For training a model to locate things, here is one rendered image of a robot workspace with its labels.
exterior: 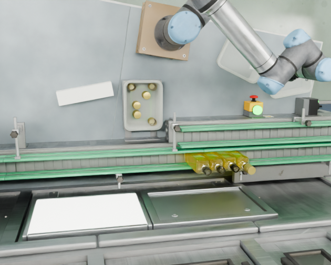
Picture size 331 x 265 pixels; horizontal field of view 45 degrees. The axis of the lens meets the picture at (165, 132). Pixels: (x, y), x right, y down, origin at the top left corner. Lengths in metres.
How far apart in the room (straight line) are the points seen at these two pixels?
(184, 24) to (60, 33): 0.57
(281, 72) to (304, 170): 0.88
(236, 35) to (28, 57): 0.97
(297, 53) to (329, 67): 0.11
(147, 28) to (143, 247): 0.92
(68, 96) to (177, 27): 0.57
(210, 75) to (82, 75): 0.60
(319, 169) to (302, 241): 0.71
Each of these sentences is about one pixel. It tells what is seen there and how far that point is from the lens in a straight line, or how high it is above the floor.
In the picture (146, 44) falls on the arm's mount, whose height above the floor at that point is 0.85.
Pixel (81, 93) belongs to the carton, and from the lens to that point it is 1.79.
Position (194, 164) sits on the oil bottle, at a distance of 1.68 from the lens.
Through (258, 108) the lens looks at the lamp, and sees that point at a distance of 1.93.
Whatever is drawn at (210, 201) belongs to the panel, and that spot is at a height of 1.13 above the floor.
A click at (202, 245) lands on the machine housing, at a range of 1.37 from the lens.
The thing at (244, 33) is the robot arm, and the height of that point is 1.44.
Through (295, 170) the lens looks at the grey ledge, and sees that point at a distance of 2.07.
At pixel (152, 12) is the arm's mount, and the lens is 1.78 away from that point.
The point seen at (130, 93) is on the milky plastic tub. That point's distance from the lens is 1.84.
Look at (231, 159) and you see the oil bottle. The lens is 1.68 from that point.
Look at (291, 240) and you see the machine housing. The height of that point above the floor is 1.43.
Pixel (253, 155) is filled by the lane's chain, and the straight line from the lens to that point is 1.94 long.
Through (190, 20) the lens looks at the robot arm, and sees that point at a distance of 1.58.
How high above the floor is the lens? 2.59
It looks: 73 degrees down
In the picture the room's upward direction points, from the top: 134 degrees clockwise
